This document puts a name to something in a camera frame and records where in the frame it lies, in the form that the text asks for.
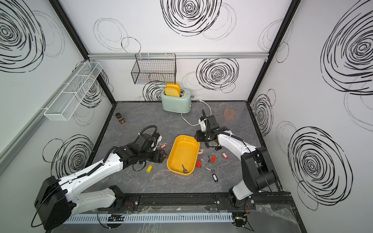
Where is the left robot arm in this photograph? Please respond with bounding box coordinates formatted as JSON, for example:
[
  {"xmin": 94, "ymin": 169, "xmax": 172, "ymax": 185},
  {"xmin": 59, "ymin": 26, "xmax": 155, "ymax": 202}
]
[{"xmin": 34, "ymin": 132, "xmax": 167, "ymax": 231}]

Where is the small brown spice bottle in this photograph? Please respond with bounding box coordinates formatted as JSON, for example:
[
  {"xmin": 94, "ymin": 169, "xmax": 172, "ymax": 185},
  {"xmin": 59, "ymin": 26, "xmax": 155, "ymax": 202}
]
[{"xmin": 115, "ymin": 112, "xmax": 126, "ymax": 125}]

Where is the black wire wall basket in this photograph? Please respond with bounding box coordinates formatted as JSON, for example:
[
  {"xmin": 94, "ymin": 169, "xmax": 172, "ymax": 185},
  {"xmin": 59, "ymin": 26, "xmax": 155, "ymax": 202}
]
[{"xmin": 131, "ymin": 53, "xmax": 177, "ymax": 84}]

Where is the grey slotted cable duct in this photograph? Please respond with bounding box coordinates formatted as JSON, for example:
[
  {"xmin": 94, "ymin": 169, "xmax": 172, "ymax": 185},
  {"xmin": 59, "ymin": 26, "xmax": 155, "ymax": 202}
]
[{"xmin": 65, "ymin": 213, "xmax": 234, "ymax": 224}]

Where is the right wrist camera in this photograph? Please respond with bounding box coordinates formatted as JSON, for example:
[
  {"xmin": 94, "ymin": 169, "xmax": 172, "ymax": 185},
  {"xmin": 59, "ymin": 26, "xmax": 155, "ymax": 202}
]
[{"xmin": 199, "ymin": 117, "xmax": 207, "ymax": 132}]

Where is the mint green toaster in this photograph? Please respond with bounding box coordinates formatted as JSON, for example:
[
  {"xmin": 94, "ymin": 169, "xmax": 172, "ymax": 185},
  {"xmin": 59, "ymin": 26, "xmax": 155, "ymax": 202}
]
[{"xmin": 161, "ymin": 89, "xmax": 192, "ymax": 114}]

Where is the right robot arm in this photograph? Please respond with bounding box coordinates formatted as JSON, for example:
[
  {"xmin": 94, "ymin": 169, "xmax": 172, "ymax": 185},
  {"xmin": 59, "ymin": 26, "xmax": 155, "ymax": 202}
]
[{"xmin": 195, "ymin": 115, "xmax": 278, "ymax": 203}]

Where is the white toaster power cable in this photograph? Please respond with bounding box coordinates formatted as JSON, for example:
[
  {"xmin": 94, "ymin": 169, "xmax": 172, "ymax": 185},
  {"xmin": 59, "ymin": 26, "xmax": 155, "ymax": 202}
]
[{"xmin": 181, "ymin": 98, "xmax": 212, "ymax": 127}]

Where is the white mesh wall shelf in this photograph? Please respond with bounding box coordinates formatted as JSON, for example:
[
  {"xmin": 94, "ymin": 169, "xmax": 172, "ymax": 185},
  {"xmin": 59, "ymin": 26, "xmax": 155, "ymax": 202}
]
[{"xmin": 44, "ymin": 61, "xmax": 103, "ymax": 121}]

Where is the yellow tag key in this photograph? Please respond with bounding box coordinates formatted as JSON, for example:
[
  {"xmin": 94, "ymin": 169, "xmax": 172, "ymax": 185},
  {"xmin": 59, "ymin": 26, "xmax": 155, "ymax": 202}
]
[{"xmin": 146, "ymin": 162, "xmax": 154, "ymax": 173}]

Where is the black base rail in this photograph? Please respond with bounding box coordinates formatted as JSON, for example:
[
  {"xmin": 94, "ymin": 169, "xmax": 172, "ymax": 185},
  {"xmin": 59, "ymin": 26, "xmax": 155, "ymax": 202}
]
[{"xmin": 98, "ymin": 192, "xmax": 293, "ymax": 212}]

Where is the yellow plastic storage box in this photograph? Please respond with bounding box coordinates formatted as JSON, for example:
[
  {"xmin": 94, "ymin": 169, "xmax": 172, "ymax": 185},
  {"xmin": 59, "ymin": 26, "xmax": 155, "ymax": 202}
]
[{"xmin": 167, "ymin": 135, "xmax": 200, "ymax": 176}]

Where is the yellow toast slice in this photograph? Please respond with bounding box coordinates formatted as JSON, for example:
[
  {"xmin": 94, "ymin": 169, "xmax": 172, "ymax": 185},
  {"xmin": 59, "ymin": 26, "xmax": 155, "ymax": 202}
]
[{"xmin": 165, "ymin": 82, "xmax": 181, "ymax": 97}]

